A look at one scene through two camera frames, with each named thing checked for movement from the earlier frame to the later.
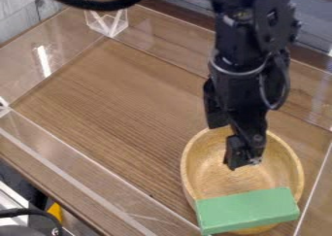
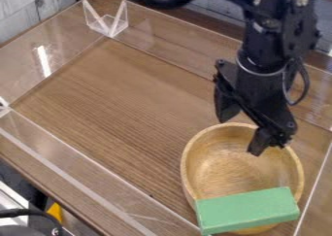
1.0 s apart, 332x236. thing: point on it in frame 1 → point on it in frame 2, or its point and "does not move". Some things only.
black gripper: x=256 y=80 → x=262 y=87
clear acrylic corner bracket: x=110 y=21 does not move
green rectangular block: x=244 y=210 does not move
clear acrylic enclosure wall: x=102 y=99 does not move
